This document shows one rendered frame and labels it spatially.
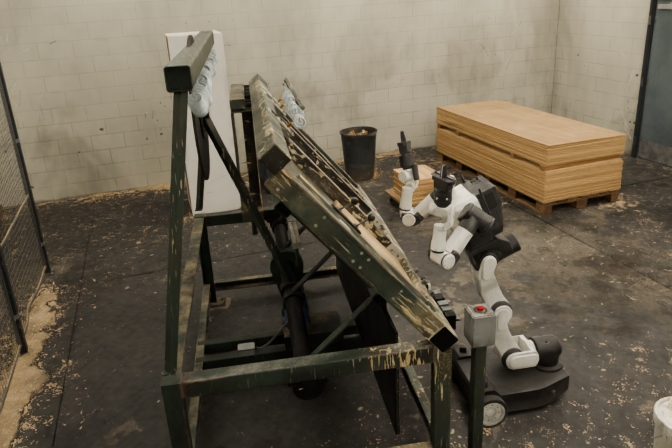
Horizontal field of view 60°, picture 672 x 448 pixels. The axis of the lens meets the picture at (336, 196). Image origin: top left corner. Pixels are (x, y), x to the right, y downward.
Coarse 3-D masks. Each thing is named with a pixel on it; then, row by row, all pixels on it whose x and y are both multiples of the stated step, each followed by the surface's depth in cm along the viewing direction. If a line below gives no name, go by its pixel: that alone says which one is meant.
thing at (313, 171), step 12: (300, 108) 310; (288, 132) 308; (288, 144) 309; (300, 156) 313; (300, 168) 315; (312, 168) 316; (324, 180) 319; (336, 192) 323; (360, 216) 330; (372, 228) 334; (384, 240) 337; (396, 252) 341
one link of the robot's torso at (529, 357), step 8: (512, 336) 362; (520, 336) 362; (520, 344) 362; (528, 344) 352; (520, 352) 346; (528, 352) 346; (536, 352) 347; (512, 360) 345; (520, 360) 346; (528, 360) 347; (536, 360) 348; (512, 368) 348; (520, 368) 349
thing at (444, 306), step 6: (420, 276) 347; (426, 282) 348; (438, 294) 333; (438, 300) 327; (444, 300) 325; (438, 306) 322; (444, 306) 318; (444, 312) 313; (450, 312) 312; (450, 318) 310; (450, 324) 311
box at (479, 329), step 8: (480, 304) 287; (464, 312) 288; (472, 312) 280; (488, 312) 280; (464, 320) 289; (472, 320) 278; (480, 320) 277; (488, 320) 278; (464, 328) 290; (472, 328) 279; (480, 328) 279; (488, 328) 279; (472, 336) 280; (480, 336) 280; (488, 336) 281; (472, 344) 281; (480, 344) 282; (488, 344) 283
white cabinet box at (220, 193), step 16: (192, 32) 661; (176, 48) 619; (224, 64) 640; (224, 80) 645; (224, 96) 650; (224, 112) 656; (192, 128) 650; (224, 128) 661; (192, 144) 655; (224, 144) 667; (192, 160) 661; (192, 176) 666; (224, 176) 679; (192, 192) 672; (208, 192) 678; (224, 192) 685; (192, 208) 678; (208, 208) 684; (224, 208) 691
